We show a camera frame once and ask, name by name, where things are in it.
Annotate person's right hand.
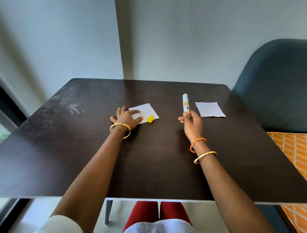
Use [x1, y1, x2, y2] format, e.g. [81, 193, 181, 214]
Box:
[178, 110, 206, 144]

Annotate person's left hand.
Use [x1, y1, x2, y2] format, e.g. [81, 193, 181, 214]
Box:
[110, 106, 144, 130]

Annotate white paper sheet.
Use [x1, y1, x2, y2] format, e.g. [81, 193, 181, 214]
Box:
[195, 102, 226, 118]
[128, 103, 160, 124]

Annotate white glue stick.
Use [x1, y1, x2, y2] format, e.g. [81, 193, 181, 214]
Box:
[182, 93, 191, 119]

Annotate person's right forearm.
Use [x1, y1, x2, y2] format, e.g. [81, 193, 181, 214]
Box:
[191, 139, 277, 233]

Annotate person's left forearm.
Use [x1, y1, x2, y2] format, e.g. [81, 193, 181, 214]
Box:
[49, 125, 131, 233]

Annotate gold bangle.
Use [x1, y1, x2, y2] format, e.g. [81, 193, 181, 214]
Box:
[110, 123, 131, 140]
[193, 151, 217, 165]

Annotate red trousers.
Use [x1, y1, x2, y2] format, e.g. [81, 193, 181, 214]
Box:
[122, 201, 193, 233]

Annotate grey table leg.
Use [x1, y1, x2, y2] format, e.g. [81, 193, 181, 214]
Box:
[104, 200, 113, 225]

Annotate dark teal chair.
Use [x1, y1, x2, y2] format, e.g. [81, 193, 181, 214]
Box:
[231, 38, 307, 233]

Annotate white tunic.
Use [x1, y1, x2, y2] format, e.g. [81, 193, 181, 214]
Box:
[122, 219, 197, 233]

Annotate orange patterned cushion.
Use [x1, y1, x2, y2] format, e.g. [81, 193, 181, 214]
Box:
[266, 132, 307, 233]

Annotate white sleeve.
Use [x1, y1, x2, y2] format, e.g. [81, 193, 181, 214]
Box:
[36, 215, 83, 233]

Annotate orange thread bracelet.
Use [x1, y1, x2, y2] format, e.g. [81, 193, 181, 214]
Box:
[190, 137, 207, 154]

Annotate dark window frame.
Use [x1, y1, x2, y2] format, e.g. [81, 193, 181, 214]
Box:
[0, 85, 28, 233]

